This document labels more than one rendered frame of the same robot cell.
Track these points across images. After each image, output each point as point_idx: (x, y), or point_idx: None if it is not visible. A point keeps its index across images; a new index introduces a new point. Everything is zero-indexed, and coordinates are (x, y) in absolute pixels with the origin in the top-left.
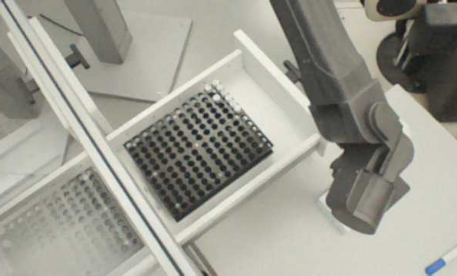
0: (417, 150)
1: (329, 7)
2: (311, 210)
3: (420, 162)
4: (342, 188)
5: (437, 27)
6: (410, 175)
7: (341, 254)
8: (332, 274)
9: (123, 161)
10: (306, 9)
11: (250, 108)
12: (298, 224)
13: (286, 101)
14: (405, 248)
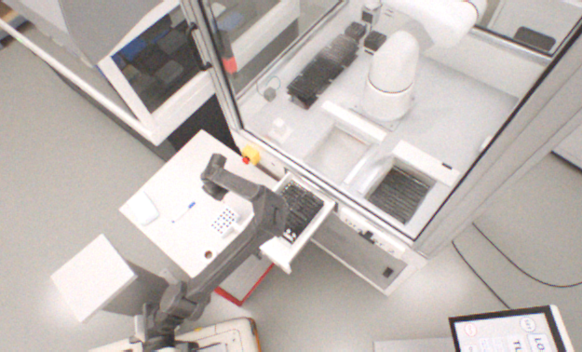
0: (197, 254)
1: (225, 182)
2: (243, 215)
3: (196, 249)
4: (222, 159)
5: (182, 342)
6: (200, 241)
7: (229, 201)
8: (232, 193)
9: (327, 204)
10: (232, 174)
11: (276, 243)
12: (248, 208)
13: None
14: (203, 209)
